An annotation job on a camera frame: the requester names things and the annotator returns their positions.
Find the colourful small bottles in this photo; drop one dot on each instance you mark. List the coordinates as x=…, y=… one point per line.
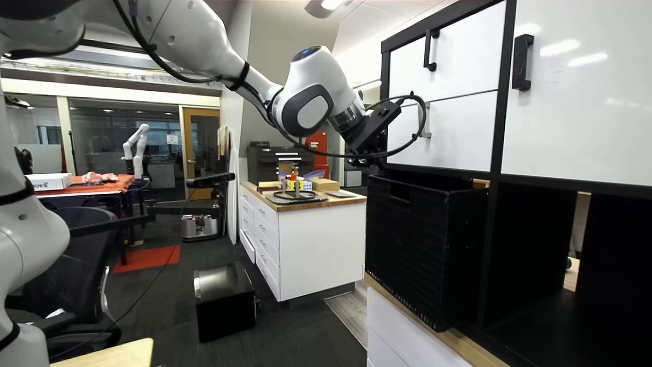
x=292, y=184

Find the black countertop machine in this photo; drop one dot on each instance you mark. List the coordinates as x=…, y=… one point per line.
x=272, y=163

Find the wooden framed glass door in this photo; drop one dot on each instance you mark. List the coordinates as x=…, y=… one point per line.
x=203, y=154

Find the white drawer island wooden top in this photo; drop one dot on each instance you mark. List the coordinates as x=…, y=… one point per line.
x=312, y=245

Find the white cabinet with wooden top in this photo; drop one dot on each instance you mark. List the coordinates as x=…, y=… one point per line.
x=400, y=336

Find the white cabinet door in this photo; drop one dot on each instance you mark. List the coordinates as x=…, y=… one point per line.
x=584, y=103

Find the black fabric storage bin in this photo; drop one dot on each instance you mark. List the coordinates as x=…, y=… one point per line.
x=621, y=257

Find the dark round tray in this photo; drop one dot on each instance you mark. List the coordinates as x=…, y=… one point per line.
x=297, y=196

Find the white floor container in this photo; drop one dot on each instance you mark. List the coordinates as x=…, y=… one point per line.
x=199, y=226

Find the small white robot arm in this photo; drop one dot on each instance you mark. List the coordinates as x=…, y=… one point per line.
x=135, y=146

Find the ceiling light fixture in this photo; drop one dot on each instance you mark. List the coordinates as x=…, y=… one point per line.
x=326, y=4

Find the red floor mat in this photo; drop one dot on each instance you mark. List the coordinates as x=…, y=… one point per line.
x=148, y=257

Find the red appliance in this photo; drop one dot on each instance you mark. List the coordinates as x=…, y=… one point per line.
x=318, y=146

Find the black open floor box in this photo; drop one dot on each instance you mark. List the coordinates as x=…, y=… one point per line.
x=224, y=302

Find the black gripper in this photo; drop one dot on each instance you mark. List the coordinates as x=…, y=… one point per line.
x=373, y=125

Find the light wooden table corner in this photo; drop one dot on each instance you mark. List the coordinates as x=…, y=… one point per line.
x=113, y=356

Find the table with orange cloth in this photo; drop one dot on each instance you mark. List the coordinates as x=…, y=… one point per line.
x=94, y=184

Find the white flat box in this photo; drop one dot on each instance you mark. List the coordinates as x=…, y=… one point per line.
x=49, y=180

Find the tan cardboard box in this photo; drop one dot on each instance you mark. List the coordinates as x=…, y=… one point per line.
x=326, y=184

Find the black office chair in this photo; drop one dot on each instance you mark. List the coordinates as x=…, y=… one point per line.
x=89, y=265

